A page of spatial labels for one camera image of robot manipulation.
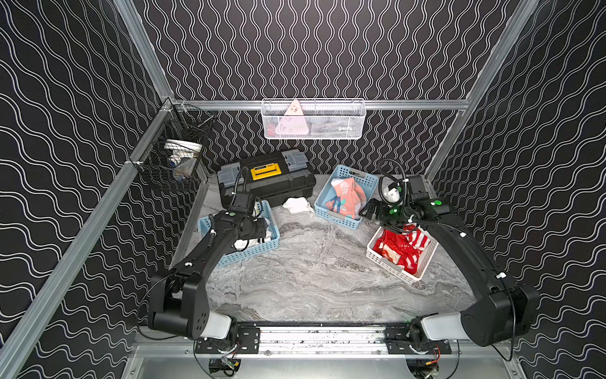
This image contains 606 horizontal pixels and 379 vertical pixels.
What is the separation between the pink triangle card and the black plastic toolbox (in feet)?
0.48

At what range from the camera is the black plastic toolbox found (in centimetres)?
98

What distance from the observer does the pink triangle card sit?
91 centimetres
